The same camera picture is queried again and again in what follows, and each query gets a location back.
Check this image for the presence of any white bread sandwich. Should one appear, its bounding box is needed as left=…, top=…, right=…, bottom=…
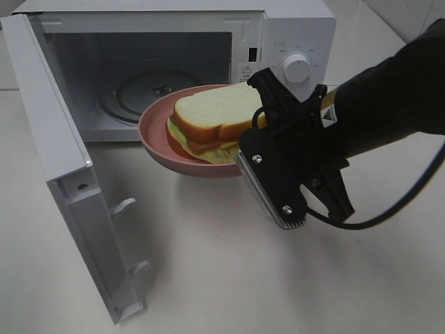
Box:
left=169, top=82, right=262, bottom=152

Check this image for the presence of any white microwave oven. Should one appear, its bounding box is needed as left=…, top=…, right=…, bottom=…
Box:
left=8, top=1, right=336, bottom=142

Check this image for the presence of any white microwave door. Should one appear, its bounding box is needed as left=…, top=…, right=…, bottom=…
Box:
left=1, top=14, right=149, bottom=324

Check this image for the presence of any pink round plate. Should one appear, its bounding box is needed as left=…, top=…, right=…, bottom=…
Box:
left=138, top=84, right=240, bottom=178

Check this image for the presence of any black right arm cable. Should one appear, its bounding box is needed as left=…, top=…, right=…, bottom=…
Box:
left=252, top=106, right=445, bottom=231

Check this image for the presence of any white upper microwave knob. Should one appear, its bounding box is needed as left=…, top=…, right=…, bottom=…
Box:
left=282, top=50, right=312, bottom=84

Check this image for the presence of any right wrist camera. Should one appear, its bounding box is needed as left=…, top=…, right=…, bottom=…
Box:
left=236, top=128, right=307, bottom=230

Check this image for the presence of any green lettuce leaf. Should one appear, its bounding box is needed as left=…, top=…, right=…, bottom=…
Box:
left=165, top=118, right=239, bottom=164

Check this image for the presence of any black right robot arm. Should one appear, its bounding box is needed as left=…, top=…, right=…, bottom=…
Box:
left=237, top=19, right=444, bottom=230

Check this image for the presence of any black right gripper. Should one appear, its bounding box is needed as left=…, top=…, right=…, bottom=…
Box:
left=248, top=68, right=354, bottom=223

